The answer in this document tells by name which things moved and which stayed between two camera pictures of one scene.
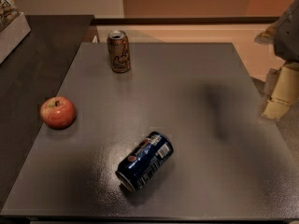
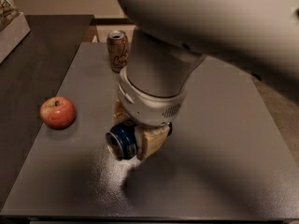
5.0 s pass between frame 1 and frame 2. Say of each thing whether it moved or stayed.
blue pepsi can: moved
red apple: stayed
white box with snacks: stayed
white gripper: moved
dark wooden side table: stayed
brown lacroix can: stayed
